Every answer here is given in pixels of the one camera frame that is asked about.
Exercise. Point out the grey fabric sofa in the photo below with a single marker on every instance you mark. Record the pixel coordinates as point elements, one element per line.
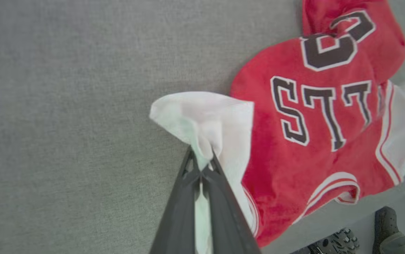
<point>64,106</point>

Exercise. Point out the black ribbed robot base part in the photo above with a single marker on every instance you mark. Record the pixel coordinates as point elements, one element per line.
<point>336,243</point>

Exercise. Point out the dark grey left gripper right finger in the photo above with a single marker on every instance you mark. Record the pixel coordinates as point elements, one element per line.
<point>227,229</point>

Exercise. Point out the red and white basketball jersey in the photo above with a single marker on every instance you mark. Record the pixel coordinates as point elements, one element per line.
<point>311,158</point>

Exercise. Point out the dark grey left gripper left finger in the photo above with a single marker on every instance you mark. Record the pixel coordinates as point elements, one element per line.
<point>177,225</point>

